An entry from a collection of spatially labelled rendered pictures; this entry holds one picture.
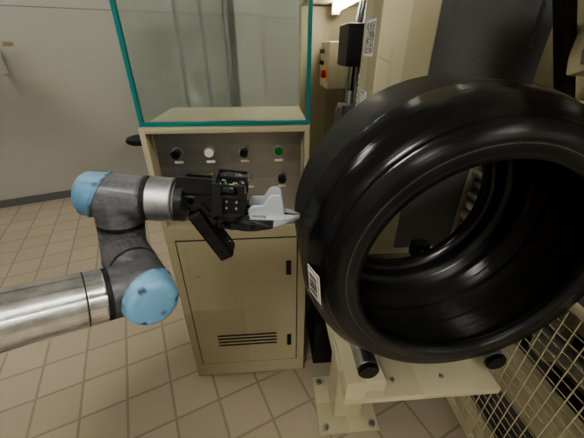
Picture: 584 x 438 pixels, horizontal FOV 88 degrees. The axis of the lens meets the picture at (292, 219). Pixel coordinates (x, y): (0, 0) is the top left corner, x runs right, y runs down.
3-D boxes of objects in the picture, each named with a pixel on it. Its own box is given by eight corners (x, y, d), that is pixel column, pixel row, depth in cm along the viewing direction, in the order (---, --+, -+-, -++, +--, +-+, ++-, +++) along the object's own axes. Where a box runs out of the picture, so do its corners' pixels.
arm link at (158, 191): (146, 228, 49) (161, 206, 57) (175, 230, 50) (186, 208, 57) (140, 186, 46) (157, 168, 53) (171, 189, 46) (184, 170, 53)
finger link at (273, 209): (304, 200, 50) (248, 195, 49) (300, 230, 53) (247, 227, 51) (302, 192, 53) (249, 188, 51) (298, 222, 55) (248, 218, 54)
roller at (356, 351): (345, 266, 93) (335, 275, 95) (335, 259, 91) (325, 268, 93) (384, 370, 63) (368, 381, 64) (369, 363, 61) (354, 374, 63)
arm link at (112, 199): (96, 209, 55) (89, 163, 52) (160, 213, 56) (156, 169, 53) (72, 228, 48) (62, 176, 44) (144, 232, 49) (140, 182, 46)
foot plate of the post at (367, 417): (312, 378, 156) (312, 375, 155) (362, 374, 158) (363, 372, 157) (320, 435, 133) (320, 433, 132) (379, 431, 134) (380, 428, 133)
